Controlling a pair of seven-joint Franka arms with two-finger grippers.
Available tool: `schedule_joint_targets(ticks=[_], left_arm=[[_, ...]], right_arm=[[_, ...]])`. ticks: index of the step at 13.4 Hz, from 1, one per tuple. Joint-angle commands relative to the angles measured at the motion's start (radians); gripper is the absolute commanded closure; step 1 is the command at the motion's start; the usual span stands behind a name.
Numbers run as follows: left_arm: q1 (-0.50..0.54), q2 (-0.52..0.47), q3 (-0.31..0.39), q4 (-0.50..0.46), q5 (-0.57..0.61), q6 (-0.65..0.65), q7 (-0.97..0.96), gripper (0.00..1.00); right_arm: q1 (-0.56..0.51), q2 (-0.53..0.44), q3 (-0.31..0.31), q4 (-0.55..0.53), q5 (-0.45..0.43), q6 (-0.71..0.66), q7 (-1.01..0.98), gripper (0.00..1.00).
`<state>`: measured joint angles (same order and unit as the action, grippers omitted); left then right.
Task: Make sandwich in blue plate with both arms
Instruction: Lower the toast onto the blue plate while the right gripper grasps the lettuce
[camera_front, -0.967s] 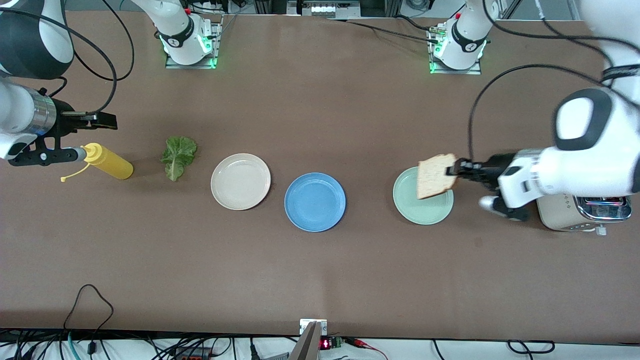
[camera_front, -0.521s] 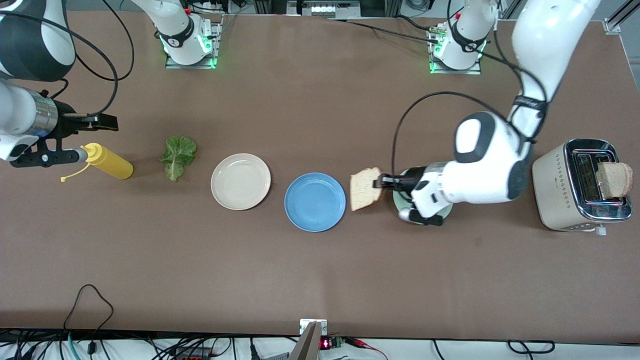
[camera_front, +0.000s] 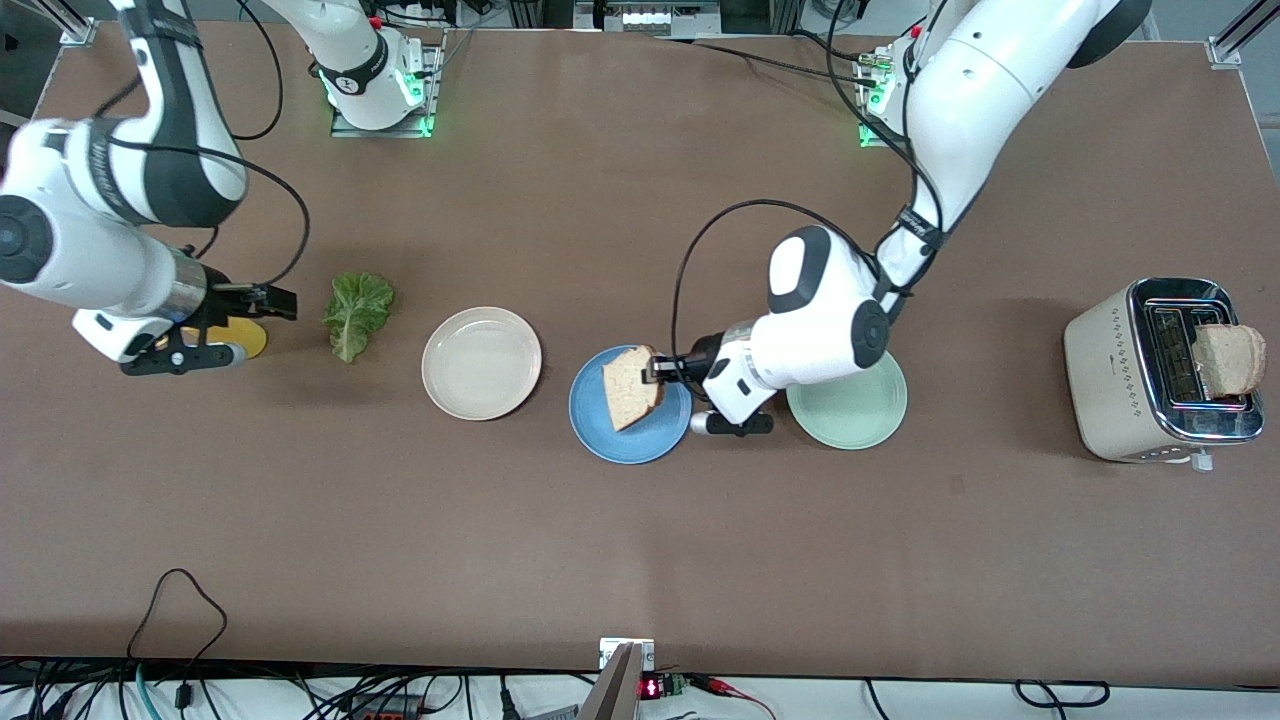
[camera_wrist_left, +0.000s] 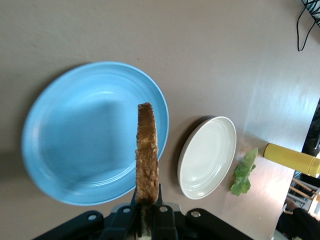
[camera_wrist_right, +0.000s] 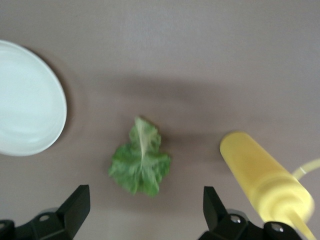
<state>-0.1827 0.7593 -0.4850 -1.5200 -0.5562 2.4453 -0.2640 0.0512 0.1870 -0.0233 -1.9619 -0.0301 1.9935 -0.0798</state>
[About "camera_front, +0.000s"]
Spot black coiled cable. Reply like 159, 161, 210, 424
1013, 680, 1111, 709

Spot black looped cable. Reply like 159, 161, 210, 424
125, 568, 229, 713

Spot light bread slice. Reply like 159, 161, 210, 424
1190, 323, 1267, 399

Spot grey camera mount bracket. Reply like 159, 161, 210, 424
578, 637, 656, 720

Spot black cable across table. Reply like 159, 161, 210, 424
655, 35, 881, 89

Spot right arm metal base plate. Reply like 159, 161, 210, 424
330, 28, 443, 139

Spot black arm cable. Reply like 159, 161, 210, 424
670, 0, 946, 363
95, 0, 311, 291

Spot cream plate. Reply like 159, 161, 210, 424
421, 306, 543, 422

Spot green lettuce leaf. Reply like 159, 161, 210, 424
322, 272, 396, 364

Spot white device with vents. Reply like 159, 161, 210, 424
620, 0, 723, 37

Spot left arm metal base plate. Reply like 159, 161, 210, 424
858, 50, 916, 151

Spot dark-crust bread slice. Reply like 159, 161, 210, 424
601, 345, 667, 433

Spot aluminium frame post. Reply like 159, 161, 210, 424
40, 0, 98, 47
1205, 0, 1280, 69

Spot yellow squeeze bottle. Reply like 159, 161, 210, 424
205, 318, 269, 360

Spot blue plate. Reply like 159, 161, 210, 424
568, 345, 693, 465

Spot red clip leads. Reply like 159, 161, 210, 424
690, 673, 779, 720

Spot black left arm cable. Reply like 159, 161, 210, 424
670, 0, 946, 363

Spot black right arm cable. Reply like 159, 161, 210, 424
95, 0, 311, 291

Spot pale green plate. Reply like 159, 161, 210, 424
787, 350, 909, 451

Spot beige chrome toaster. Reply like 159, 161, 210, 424
1063, 277, 1266, 471

